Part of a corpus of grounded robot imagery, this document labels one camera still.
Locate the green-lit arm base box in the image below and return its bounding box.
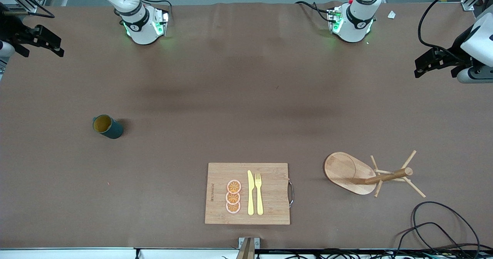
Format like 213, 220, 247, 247
327, 5, 344, 34
152, 7, 171, 37

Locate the black loose cable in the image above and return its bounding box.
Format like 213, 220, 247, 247
412, 201, 482, 259
393, 222, 463, 259

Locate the black cable bundle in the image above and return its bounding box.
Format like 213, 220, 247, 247
254, 249, 493, 259

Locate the wooden mug tree stand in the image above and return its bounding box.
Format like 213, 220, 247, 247
324, 150, 426, 198

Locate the yellow plastic fork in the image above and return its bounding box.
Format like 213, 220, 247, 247
255, 173, 264, 216

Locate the white table edge profile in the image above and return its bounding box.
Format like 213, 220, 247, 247
0, 247, 239, 259

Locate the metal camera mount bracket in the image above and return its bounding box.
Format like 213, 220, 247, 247
238, 237, 260, 259

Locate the brown table mat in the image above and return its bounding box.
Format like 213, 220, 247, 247
0, 2, 493, 250

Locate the teal cup with yellow inside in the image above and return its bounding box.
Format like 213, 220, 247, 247
92, 114, 124, 139

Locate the yellow plastic knife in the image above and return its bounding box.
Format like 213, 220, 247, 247
247, 170, 255, 216

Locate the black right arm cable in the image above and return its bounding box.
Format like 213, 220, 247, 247
0, 0, 55, 19

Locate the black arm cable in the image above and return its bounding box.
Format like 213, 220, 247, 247
418, 0, 482, 61
0, 0, 55, 19

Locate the bamboo cutting board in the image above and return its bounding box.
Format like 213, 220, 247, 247
205, 163, 294, 225

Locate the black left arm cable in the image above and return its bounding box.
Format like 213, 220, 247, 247
418, 0, 482, 61

